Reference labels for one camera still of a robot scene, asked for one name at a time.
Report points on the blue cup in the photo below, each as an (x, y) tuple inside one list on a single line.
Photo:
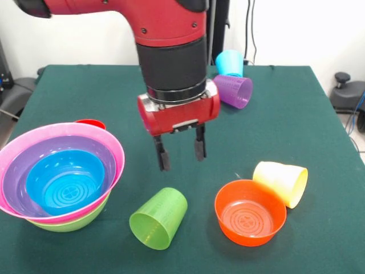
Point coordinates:
[(228, 62)]

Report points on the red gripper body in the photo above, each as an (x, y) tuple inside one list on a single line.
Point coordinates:
[(176, 114)]

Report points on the orange bowl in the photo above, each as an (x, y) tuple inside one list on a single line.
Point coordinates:
[(248, 237)]

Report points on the green cup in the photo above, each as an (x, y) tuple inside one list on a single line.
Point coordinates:
[(162, 205)]

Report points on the purple cup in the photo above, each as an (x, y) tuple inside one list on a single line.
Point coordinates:
[(233, 91)]

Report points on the green bowl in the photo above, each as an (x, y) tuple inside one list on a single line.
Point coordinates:
[(71, 224)]

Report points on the yellow cup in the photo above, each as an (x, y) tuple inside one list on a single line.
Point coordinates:
[(279, 179)]

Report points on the red cup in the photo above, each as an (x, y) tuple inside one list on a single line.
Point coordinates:
[(91, 123)]

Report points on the black equipment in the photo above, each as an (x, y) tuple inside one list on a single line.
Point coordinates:
[(4, 65)]

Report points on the blue bowl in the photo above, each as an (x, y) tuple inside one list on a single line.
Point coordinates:
[(65, 182)]

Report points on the purple bowl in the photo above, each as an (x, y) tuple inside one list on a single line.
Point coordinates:
[(71, 142)]

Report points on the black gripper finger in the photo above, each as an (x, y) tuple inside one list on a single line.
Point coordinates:
[(200, 145), (163, 157)]

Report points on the pink bowl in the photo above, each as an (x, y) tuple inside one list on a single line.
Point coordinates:
[(71, 129)]

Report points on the dark green table cloth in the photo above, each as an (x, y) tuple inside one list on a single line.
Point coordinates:
[(256, 137)]

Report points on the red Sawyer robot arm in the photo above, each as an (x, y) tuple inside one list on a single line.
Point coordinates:
[(168, 25)]

